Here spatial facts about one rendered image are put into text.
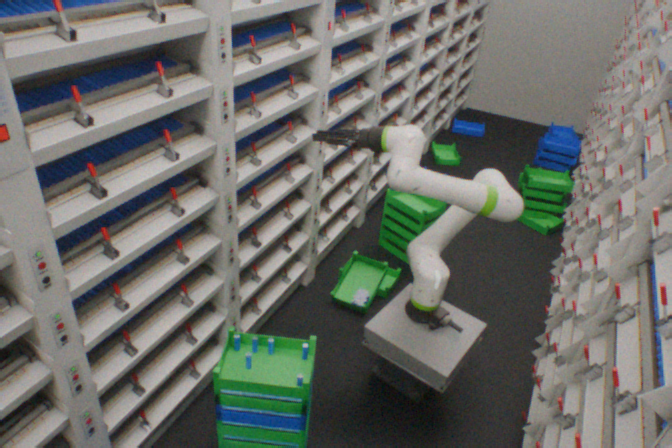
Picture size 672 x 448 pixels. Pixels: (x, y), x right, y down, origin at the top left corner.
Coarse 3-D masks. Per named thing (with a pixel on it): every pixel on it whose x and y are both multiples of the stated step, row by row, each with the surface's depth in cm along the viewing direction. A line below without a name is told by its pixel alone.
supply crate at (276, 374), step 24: (240, 336) 172; (264, 336) 171; (312, 336) 169; (240, 360) 168; (264, 360) 169; (288, 360) 170; (312, 360) 164; (216, 384) 157; (240, 384) 156; (264, 384) 155; (288, 384) 161
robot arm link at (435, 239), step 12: (480, 180) 195; (492, 180) 191; (504, 180) 191; (444, 216) 205; (456, 216) 201; (468, 216) 200; (432, 228) 208; (444, 228) 204; (456, 228) 203; (420, 240) 210; (432, 240) 207; (444, 240) 206; (408, 252) 212; (420, 252) 206
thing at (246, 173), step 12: (312, 120) 225; (288, 132) 217; (300, 132) 221; (312, 132) 225; (276, 144) 207; (288, 144) 211; (300, 144) 218; (264, 156) 198; (276, 156) 201; (240, 168) 187; (252, 168) 190; (264, 168) 196; (240, 180) 182
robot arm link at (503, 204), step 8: (504, 184) 187; (488, 192) 177; (496, 192) 178; (504, 192) 179; (512, 192) 181; (488, 200) 177; (496, 200) 177; (504, 200) 178; (512, 200) 179; (520, 200) 181; (488, 208) 178; (496, 208) 178; (504, 208) 178; (512, 208) 179; (520, 208) 180; (488, 216) 182; (496, 216) 181; (504, 216) 181; (512, 216) 181
